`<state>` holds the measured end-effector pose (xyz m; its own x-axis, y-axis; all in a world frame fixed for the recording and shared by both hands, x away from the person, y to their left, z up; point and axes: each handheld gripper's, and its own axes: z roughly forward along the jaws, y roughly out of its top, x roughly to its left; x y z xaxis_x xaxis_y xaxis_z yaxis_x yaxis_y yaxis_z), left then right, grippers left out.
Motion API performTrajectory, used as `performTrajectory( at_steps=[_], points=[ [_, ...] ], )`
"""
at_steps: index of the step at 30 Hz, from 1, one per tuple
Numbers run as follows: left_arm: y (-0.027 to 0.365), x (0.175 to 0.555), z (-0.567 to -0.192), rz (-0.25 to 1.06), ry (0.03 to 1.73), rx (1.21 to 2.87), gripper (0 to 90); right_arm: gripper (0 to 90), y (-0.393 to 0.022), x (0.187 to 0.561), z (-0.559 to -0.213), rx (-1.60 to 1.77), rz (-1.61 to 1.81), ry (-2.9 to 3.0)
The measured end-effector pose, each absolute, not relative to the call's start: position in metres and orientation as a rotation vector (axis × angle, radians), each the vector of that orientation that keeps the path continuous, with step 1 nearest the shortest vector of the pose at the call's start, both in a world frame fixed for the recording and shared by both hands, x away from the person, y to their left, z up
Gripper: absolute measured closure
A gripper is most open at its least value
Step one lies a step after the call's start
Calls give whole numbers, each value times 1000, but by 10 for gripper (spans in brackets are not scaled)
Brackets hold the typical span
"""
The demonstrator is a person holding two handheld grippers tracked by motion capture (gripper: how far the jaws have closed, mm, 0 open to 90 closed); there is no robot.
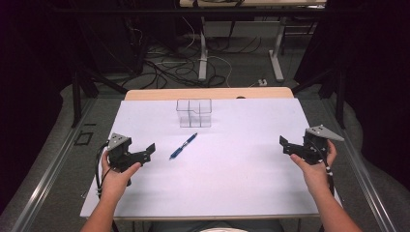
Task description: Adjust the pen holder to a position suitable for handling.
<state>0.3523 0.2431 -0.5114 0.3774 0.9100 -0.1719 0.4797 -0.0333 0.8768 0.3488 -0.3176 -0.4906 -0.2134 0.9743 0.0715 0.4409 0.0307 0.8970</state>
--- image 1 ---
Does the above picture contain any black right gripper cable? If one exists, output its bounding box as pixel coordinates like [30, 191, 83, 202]
[309, 141, 337, 198]

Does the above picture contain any person's left hand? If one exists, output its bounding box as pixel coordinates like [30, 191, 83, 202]
[101, 149, 143, 201]

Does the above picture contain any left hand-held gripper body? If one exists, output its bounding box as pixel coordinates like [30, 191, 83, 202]
[106, 132, 145, 174]

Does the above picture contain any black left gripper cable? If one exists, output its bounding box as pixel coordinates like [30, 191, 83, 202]
[95, 140, 113, 198]

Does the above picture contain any person's right hand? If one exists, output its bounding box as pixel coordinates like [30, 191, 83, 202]
[289, 139, 338, 195]

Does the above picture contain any tangle of floor cables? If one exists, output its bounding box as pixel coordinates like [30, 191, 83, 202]
[120, 18, 263, 91]

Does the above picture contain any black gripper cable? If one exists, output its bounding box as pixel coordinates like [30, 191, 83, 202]
[95, 140, 113, 198]
[309, 141, 337, 198]

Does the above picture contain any black metal stand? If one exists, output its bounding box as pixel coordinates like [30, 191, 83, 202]
[291, 64, 348, 131]
[71, 62, 130, 129]

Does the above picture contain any grey metal floor rail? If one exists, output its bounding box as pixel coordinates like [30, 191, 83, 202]
[9, 98, 99, 232]
[321, 96, 398, 232]

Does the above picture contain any wooden table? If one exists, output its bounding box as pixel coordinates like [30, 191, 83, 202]
[124, 86, 295, 102]

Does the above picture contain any white table sheet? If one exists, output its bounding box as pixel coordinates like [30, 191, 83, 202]
[79, 98, 343, 218]

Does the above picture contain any clear acrylic organizer box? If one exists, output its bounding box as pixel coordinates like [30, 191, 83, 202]
[175, 98, 213, 129]

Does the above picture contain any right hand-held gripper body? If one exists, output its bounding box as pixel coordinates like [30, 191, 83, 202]
[292, 124, 345, 165]

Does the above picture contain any blue pen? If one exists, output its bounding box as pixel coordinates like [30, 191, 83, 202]
[168, 131, 199, 161]

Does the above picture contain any background desk top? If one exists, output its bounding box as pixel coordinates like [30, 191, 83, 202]
[179, 0, 328, 9]

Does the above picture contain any white desk leg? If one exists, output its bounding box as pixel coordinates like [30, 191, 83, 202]
[268, 17, 285, 82]
[197, 16, 209, 81]

